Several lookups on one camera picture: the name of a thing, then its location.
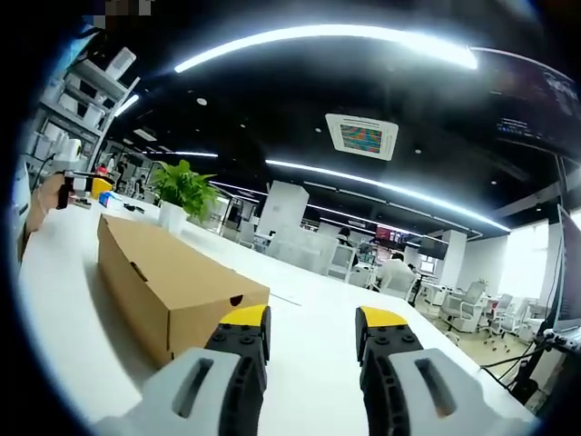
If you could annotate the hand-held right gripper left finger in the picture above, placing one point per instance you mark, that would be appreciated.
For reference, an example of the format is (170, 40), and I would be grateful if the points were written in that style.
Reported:
(199, 390)

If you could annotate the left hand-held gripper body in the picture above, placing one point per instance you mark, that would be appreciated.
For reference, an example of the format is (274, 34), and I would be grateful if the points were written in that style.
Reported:
(68, 188)

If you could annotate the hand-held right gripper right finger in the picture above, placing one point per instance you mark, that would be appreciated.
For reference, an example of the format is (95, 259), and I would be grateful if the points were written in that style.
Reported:
(408, 386)

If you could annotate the brown cardboard shoe box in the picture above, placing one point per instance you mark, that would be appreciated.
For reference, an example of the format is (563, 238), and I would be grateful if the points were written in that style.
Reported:
(181, 281)

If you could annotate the small blue box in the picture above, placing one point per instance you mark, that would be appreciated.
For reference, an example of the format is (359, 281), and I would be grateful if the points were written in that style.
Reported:
(108, 198)

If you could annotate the person's left hand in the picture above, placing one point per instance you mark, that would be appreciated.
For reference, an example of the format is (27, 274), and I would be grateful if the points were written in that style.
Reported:
(50, 193)

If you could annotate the small black object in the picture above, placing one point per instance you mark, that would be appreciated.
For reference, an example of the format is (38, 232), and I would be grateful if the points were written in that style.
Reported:
(134, 208)

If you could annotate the white plant pot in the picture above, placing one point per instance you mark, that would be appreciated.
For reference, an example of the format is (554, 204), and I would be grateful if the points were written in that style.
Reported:
(172, 215)

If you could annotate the grey storage shelf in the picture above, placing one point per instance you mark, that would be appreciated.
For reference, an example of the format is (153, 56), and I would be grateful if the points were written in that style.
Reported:
(86, 104)

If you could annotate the short ceiling light strip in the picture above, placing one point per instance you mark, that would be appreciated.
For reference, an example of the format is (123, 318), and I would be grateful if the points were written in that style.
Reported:
(127, 105)

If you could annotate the green potted plant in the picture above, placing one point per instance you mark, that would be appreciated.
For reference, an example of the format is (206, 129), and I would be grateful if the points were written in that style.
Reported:
(186, 186)

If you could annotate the white office chair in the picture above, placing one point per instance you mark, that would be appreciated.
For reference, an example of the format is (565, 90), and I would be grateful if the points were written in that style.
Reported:
(340, 263)
(472, 309)

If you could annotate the white pillar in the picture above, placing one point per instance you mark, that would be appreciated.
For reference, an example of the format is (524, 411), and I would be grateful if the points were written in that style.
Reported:
(283, 209)

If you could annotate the computer monitor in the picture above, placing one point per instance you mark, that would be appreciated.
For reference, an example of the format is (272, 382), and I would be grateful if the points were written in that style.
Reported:
(569, 272)

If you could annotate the long ceiling light strip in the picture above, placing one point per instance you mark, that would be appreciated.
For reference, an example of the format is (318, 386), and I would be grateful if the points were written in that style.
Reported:
(327, 38)
(386, 188)

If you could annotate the ceiling air conditioner unit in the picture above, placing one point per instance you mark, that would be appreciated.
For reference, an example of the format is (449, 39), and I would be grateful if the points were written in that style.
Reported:
(361, 137)

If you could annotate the large dark wall screen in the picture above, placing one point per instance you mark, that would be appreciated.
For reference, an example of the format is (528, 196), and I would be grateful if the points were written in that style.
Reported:
(535, 100)

